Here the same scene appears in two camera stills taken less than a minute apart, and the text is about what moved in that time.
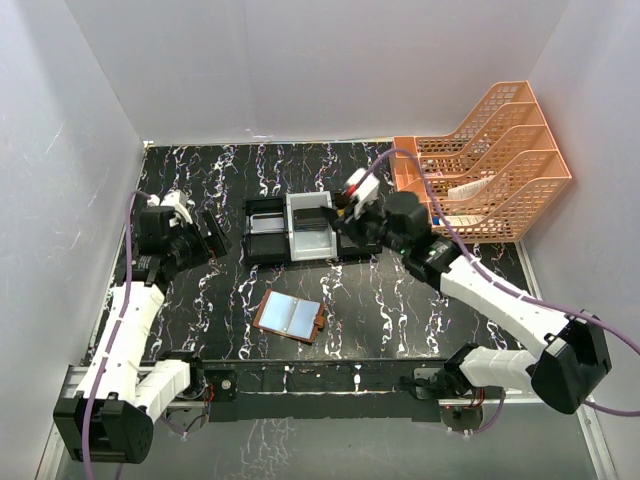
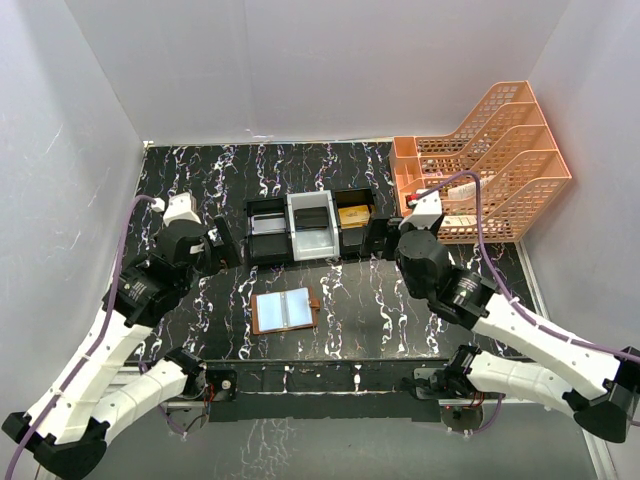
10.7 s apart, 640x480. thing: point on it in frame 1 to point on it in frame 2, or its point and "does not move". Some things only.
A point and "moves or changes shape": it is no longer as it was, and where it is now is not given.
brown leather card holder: [290, 315] moves or changes shape
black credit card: [312, 219] does not move
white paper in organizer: [469, 190] does not move
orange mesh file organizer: [489, 180] does not move
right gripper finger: [331, 215] to [377, 234]
